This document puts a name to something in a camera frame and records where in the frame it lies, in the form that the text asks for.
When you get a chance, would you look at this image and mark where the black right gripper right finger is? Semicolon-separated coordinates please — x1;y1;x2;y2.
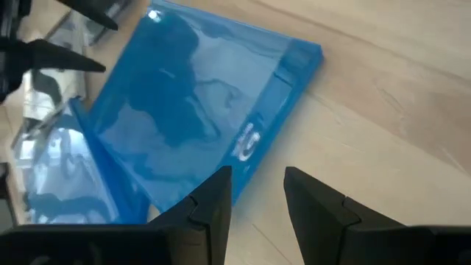
283;166;408;265

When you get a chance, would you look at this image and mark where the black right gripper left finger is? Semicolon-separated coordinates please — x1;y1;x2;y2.
146;165;233;265

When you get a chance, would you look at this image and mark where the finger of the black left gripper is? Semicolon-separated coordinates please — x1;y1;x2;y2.
54;0;119;31
20;38;107;74

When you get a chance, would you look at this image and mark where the clear CD jewel case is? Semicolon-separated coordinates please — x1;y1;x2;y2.
10;68;89;163
43;0;133;51

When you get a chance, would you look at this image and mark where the blue plastic disc case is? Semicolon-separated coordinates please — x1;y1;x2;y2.
14;97;152;225
87;0;325;214

